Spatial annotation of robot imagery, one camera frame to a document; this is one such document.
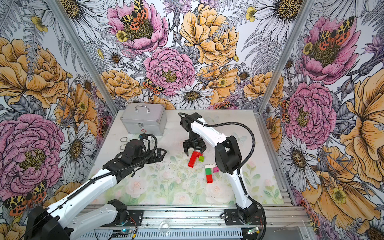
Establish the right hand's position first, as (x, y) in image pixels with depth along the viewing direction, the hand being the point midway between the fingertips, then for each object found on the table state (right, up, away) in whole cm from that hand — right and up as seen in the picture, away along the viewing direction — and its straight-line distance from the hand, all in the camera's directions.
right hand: (195, 155), depth 87 cm
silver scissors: (-48, +7, +18) cm, 52 cm away
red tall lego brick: (+8, -13, -1) cm, 15 cm away
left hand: (-19, +1, -5) cm, 20 cm away
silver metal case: (-32, +22, +10) cm, 40 cm away
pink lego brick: (+12, -9, +2) cm, 15 cm away
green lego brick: (+8, -10, +3) cm, 13 cm away
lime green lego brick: (+4, -3, +7) cm, 9 cm away
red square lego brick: (-2, -5, +6) cm, 8 cm away
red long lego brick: (0, -1, +8) cm, 8 cm away
